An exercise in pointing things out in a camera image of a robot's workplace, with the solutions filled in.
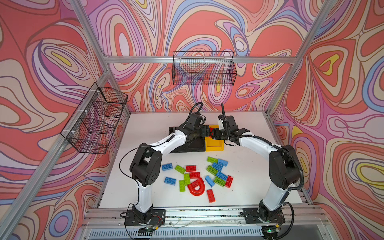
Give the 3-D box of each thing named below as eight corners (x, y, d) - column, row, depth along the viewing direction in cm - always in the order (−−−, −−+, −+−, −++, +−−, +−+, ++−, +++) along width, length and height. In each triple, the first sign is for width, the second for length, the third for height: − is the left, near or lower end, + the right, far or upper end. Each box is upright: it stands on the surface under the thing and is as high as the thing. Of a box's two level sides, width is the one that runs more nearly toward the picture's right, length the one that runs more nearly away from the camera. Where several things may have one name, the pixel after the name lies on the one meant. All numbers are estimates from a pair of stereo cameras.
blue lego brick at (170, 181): (164, 182, 87) (163, 181, 85) (166, 177, 88) (165, 176, 87) (175, 185, 85) (174, 184, 84) (176, 180, 87) (176, 179, 86)
